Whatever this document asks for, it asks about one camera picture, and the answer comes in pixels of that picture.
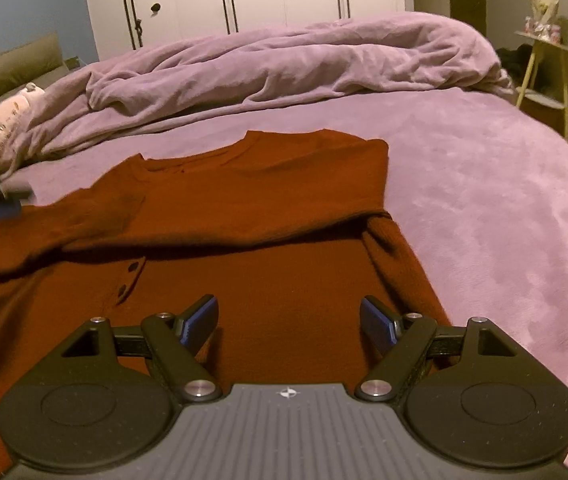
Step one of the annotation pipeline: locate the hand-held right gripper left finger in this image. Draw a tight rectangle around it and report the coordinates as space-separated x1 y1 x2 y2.
59 294 222 403

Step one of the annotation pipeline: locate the crumpled purple blanket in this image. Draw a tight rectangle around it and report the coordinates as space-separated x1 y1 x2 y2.
0 10 517 181

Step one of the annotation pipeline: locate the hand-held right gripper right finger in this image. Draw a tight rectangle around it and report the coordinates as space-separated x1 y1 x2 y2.
354 295 515 403

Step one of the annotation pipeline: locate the pink printed pillow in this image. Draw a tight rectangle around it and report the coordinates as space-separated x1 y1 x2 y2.
0 84 47 176

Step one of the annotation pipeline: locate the bed with purple sheet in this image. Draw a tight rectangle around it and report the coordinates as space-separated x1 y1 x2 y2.
0 82 568 480

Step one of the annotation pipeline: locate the rust red shirt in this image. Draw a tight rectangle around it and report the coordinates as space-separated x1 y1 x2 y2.
0 129 452 480

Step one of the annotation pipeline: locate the yellow side table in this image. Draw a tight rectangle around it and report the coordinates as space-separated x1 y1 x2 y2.
514 30 568 138

